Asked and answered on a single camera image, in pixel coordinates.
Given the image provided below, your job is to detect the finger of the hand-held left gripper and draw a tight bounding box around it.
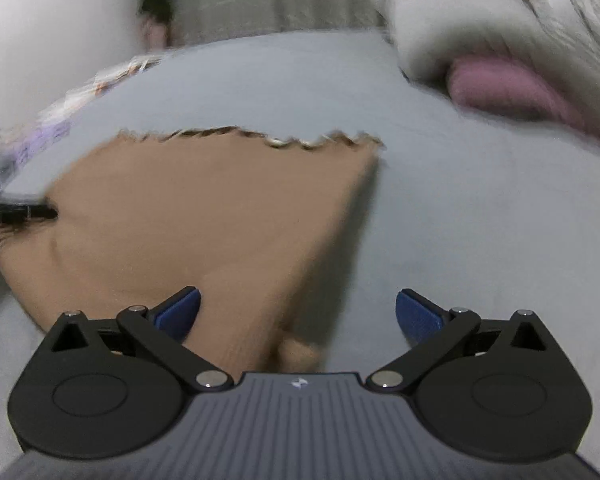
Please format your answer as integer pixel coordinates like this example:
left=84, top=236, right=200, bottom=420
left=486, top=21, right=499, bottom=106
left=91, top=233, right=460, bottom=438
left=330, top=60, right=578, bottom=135
left=0, top=199, right=59, bottom=227

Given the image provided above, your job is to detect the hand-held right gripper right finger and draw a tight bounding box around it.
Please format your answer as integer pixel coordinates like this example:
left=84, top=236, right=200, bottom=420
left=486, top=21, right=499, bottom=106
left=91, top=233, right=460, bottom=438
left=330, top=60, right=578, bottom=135
left=365, top=287, right=553, bottom=392

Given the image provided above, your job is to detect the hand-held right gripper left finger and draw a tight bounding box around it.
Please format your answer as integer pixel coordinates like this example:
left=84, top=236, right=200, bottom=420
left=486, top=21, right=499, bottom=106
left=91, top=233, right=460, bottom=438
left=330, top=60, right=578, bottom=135
left=50, top=286, right=235, bottom=392

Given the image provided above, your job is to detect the tan garment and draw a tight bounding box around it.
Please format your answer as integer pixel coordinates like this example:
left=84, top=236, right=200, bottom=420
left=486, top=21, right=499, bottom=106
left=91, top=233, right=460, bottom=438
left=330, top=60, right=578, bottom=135
left=0, top=127, right=387, bottom=376

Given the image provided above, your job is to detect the grey fleece bed cover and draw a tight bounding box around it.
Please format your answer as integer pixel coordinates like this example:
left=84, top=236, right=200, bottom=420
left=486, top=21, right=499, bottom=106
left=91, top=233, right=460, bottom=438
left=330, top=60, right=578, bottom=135
left=0, top=27, right=600, bottom=461

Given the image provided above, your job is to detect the patterned bed sheet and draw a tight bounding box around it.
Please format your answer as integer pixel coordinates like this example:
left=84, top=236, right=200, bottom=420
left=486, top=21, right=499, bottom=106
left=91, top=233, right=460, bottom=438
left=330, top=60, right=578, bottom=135
left=0, top=54, right=164, bottom=172

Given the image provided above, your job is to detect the pink cloth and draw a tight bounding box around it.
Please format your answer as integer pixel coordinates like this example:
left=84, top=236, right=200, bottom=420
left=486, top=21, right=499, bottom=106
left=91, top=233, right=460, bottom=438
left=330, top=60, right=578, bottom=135
left=447, top=56, right=600, bottom=148

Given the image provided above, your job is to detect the white fleece blanket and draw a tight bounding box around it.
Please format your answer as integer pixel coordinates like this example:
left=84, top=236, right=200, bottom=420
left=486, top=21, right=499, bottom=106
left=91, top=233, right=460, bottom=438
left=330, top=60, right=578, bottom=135
left=367, top=0, right=600, bottom=87

